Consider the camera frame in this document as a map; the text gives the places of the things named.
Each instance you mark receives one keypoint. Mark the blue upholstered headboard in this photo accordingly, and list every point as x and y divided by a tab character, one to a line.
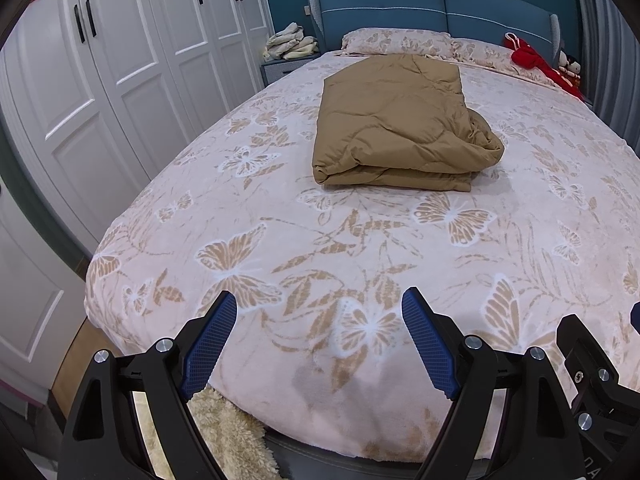
380	5

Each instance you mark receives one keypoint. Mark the white panelled wardrobe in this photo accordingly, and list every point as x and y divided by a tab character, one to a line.
100	85

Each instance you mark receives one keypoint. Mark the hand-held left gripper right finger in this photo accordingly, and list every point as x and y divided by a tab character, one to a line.
430	345

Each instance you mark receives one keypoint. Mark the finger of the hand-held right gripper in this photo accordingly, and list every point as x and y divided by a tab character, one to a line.
635	317
580	345

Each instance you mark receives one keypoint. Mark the tan quilt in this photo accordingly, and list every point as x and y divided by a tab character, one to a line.
400	125

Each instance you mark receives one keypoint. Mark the butterfly print pillow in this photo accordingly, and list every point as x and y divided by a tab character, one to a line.
480	52
395	40

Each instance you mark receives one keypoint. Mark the dark blue nightstand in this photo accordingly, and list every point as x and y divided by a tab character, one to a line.
280	72

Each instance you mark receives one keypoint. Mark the dark bed base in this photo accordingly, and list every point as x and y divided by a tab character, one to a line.
350	467

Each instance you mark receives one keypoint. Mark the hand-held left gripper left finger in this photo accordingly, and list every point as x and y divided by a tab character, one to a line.
210	345

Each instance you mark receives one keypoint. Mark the bed with butterfly cover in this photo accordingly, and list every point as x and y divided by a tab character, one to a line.
350	240

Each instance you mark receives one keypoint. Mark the small plush doll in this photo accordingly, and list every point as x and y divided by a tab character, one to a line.
563	62
575	72

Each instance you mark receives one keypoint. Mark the striped grey curtain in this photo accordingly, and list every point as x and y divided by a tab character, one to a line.
605	35

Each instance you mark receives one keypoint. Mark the pile of cream cloths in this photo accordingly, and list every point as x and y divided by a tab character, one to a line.
290	42

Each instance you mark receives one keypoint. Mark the cream fluffy rug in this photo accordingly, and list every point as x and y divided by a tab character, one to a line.
225	435

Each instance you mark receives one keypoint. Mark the red cloth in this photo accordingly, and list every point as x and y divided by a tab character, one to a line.
530	57

